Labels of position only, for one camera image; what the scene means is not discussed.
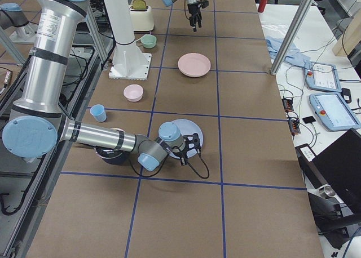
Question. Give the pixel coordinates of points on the pink plate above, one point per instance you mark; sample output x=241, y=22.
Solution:
x=194, y=65

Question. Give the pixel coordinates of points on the cream toaster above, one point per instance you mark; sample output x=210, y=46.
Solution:
x=141, y=16

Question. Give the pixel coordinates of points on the upper teach pendant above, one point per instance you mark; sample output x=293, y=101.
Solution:
x=322, y=77

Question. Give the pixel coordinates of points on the teach pendant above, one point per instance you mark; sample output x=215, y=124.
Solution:
x=322, y=77
x=333, y=111

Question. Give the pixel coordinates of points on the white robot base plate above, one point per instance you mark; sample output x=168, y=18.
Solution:
x=124, y=66

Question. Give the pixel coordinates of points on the small black phone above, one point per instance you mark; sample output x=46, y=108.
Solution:
x=309, y=119

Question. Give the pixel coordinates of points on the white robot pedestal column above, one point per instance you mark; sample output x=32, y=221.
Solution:
x=122, y=28

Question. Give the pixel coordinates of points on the dark round container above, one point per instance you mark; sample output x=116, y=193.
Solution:
x=114, y=156

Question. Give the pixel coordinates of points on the blue plate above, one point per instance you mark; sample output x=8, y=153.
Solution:
x=188, y=127

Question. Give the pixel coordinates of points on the orange black adapter box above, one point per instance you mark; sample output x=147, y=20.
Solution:
x=288, y=105

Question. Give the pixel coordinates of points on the pink bowl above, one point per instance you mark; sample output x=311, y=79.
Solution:
x=133, y=92

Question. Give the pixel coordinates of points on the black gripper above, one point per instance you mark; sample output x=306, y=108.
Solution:
x=183, y=159
x=193, y=9

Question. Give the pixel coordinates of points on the green bowl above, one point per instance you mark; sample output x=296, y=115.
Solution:
x=148, y=41

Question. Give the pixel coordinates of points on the grey aluminium frame post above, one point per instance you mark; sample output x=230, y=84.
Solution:
x=294, y=27

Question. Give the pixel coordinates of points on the blue cup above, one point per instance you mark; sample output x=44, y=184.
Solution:
x=98, y=112

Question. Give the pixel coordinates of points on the lower teach pendant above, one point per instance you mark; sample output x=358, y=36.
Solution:
x=333, y=111

